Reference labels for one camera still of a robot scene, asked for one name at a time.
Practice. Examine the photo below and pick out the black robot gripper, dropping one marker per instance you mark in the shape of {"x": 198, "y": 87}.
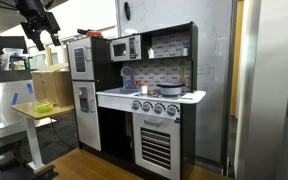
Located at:
{"x": 38, "y": 19}

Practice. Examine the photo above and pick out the white salt cellar orange cap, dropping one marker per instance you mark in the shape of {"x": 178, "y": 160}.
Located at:
{"x": 144, "y": 88}

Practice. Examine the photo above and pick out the black computer monitor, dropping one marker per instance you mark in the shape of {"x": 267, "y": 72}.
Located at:
{"x": 17, "y": 42}

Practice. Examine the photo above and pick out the orange bowl on top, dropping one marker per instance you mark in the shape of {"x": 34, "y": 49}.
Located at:
{"x": 90, "y": 33}

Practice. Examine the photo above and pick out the cardboard box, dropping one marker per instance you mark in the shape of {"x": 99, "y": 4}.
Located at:
{"x": 53, "y": 85}

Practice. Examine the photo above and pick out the green plastic bowl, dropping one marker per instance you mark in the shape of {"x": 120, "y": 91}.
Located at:
{"x": 43, "y": 108}

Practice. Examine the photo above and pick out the wooden side table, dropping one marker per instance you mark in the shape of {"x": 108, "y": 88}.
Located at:
{"x": 32, "y": 115}

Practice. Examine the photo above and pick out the toy microwave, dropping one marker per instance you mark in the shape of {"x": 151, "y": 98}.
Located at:
{"x": 126, "y": 48}

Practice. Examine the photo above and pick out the black magnet on whiteboard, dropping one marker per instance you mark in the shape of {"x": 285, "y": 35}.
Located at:
{"x": 127, "y": 10}

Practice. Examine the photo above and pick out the grey toy faucet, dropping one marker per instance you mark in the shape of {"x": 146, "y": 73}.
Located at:
{"x": 128, "y": 77}

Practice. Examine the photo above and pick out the toy play kitchen unit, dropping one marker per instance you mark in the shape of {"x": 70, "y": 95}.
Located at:
{"x": 151, "y": 135}

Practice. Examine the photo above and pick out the grey pot with lid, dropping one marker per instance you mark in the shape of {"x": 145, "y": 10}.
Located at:
{"x": 170, "y": 89}

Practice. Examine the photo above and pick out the blue white shaker on shelf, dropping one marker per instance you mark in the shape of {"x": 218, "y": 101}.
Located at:
{"x": 185, "y": 51}

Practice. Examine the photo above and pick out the wooden spatula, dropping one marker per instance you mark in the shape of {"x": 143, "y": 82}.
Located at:
{"x": 182, "y": 77}

